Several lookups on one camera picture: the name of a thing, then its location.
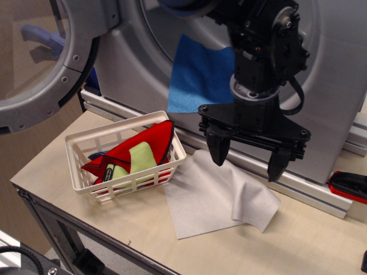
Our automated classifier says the black cable bottom left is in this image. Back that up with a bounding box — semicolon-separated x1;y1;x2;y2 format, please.
0;245;44;275

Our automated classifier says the grey round machine door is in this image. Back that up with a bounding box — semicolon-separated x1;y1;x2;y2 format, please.
1;1;119;135

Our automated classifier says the blue felt cloth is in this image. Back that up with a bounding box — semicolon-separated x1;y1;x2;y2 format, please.
167;35;235;113

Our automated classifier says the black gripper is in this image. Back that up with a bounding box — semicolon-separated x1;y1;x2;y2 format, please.
198;97;311;182

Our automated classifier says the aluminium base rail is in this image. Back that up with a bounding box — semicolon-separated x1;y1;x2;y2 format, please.
81;90;352;219

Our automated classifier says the red patterned cloth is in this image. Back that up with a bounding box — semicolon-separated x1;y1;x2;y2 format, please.
82;120;174;184

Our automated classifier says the grey cloth on table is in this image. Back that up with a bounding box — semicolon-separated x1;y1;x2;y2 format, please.
163;150;281;239

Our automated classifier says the metal table frame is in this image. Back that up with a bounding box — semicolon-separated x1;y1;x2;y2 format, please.
13;184;176;274

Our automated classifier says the blue plastic handle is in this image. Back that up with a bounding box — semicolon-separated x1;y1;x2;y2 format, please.
21;24;65;56

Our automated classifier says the red black clamp tool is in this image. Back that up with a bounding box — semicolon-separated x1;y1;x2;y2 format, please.
328;171;366;204

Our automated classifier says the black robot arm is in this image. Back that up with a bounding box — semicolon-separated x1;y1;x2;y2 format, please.
160;1;311;182

